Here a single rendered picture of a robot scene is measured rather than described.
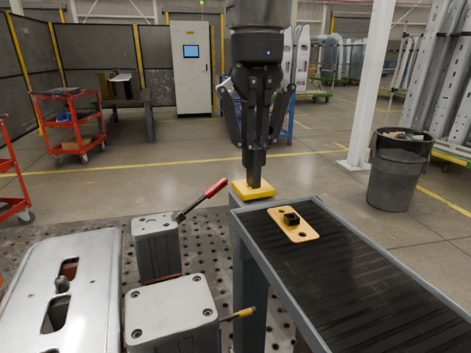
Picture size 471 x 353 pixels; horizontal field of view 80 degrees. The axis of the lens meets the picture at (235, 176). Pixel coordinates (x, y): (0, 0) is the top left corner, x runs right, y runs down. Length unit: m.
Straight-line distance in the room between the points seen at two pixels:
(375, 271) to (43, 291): 0.52
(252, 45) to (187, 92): 6.29
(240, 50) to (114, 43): 7.18
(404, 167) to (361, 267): 2.51
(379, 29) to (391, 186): 1.76
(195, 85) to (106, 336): 6.36
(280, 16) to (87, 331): 0.51
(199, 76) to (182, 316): 6.44
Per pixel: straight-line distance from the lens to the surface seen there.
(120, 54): 7.54
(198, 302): 0.35
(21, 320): 0.58
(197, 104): 6.73
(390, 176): 2.86
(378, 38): 3.75
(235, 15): 0.41
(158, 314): 0.35
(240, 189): 0.47
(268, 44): 0.41
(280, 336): 0.84
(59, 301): 0.60
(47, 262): 0.67
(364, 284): 0.32
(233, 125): 0.43
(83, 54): 7.69
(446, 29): 4.88
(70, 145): 4.29
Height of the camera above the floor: 1.37
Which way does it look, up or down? 24 degrees down
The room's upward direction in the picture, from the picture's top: straight up
